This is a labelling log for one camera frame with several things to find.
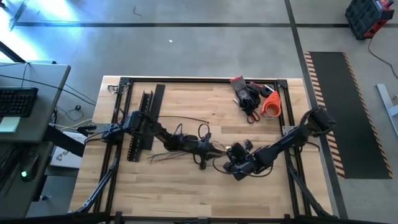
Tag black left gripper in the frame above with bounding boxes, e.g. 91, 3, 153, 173
185, 134, 230, 171

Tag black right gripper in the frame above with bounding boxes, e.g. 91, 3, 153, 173
224, 139, 261, 182

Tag long black zip tie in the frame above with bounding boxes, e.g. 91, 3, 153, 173
157, 115, 210, 124

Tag green insulated wire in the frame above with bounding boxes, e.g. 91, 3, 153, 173
147, 151, 188, 158

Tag bundle of wires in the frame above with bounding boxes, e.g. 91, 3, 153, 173
150, 153, 189, 165

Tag black duct cover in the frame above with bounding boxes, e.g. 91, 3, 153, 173
142, 83, 167, 151

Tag black slotted wire duct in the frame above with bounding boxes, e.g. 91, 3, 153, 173
126, 90, 155, 162

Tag black work glove red cuff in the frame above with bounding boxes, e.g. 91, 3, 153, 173
247, 81, 262, 108
229, 75, 254, 111

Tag black tape roll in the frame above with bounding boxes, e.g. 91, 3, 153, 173
259, 84, 275, 98

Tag orange tape dispenser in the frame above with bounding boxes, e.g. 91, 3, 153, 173
260, 90, 282, 118

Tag black hazard-striped floor mat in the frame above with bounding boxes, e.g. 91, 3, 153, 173
303, 51, 394, 180

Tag black desk support bar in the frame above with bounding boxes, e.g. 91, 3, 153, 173
43, 124, 86, 158

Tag white cardboard box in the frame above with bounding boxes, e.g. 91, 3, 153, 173
49, 130, 85, 170

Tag light gray desk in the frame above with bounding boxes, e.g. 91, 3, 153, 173
0, 62, 72, 144

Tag black and red tool case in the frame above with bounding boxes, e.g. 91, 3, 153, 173
344, 0, 396, 40

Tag black computer mouse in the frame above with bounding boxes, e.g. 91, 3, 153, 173
19, 154, 40, 183

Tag black keyboard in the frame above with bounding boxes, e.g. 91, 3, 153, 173
0, 86, 39, 118

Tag pale green note pad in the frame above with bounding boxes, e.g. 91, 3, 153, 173
0, 116, 22, 134

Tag dark gray desk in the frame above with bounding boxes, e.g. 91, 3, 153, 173
0, 141, 55, 218

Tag black diagonal pole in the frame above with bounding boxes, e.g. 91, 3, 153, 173
0, 40, 26, 63

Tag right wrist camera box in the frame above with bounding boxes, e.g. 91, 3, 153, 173
231, 142, 247, 157

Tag red handled scissors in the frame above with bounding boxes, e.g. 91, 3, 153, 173
246, 105, 262, 124

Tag black aluminium table frame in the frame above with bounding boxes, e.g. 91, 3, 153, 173
70, 76, 335, 224

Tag black earbud cable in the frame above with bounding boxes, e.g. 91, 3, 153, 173
57, 105, 85, 123

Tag gray metal floor rail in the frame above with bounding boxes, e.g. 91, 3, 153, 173
376, 83, 398, 138

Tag thin black floor cable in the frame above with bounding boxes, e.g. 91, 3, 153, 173
368, 37, 398, 80

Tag long black desk cable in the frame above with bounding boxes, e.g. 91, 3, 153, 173
0, 73, 98, 106

